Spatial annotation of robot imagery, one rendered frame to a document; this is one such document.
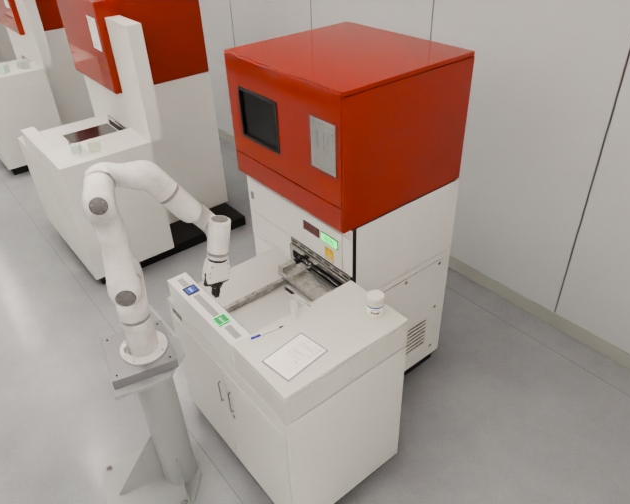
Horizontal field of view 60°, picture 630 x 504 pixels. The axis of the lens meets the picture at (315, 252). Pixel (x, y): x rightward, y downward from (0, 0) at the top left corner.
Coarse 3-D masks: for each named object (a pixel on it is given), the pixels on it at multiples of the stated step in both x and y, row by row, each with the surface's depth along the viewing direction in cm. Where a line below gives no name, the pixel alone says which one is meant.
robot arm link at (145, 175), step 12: (96, 168) 180; (108, 168) 181; (120, 168) 177; (132, 168) 176; (144, 168) 177; (156, 168) 179; (120, 180) 180; (132, 180) 177; (144, 180) 177; (156, 180) 179; (168, 180) 182; (156, 192) 181; (168, 192) 182
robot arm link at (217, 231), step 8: (216, 216) 202; (224, 216) 203; (208, 224) 199; (216, 224) 197; (224, 224) 198; (208, 232) 200; (216, 232) 198; (224, 232) 199; (208, 240) 202; (216, 240) 200; (224, 240) 201; (208, 248) 203; (216, 248) 201; (224, 248) 203
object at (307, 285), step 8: (280, 272) 264; (288, 272) 262; (288, 280) 261; (296, 280) 257; (304, 280) 257; (312, 280) 257; (304, 288) 252; (312, 288) 252; (320, 288) 252; (312, 296) 248; (320, 296) 247
